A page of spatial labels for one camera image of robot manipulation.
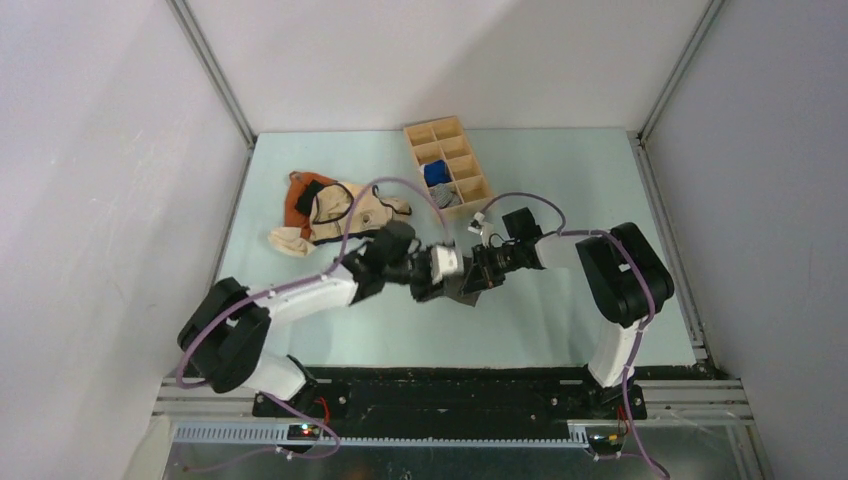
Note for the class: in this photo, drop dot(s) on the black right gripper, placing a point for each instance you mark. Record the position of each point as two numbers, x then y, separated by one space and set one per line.
483 274

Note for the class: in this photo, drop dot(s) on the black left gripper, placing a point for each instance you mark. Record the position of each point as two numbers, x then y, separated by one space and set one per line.
426 290

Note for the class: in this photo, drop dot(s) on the brown boxer briefs beige waistband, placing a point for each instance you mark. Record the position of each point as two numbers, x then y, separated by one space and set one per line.
463 286

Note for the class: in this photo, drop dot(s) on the wooden compartment organizer box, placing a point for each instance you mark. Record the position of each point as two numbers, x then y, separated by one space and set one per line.
446 138

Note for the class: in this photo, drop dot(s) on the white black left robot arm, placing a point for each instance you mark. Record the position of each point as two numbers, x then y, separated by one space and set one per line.
226 338

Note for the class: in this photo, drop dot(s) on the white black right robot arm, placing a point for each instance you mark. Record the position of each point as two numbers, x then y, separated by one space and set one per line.
628 281

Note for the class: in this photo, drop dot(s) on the beige underwear pile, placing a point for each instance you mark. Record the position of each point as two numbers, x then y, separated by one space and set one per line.
341 209

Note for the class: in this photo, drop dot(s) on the striped grey rolled underwear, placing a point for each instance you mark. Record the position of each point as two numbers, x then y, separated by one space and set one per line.
445 196

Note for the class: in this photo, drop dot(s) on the blue rolled underwear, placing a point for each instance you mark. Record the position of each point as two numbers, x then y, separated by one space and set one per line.
436 173

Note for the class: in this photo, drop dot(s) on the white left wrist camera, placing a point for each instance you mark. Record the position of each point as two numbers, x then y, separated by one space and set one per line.
445 261

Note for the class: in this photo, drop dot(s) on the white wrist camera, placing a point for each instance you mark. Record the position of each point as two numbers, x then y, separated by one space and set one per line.
445 261
481 227

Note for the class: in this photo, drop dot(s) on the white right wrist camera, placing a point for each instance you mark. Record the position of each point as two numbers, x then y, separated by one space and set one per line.
481 227

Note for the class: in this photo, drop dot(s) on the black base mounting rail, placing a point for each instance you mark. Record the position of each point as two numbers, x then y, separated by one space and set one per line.
463 403

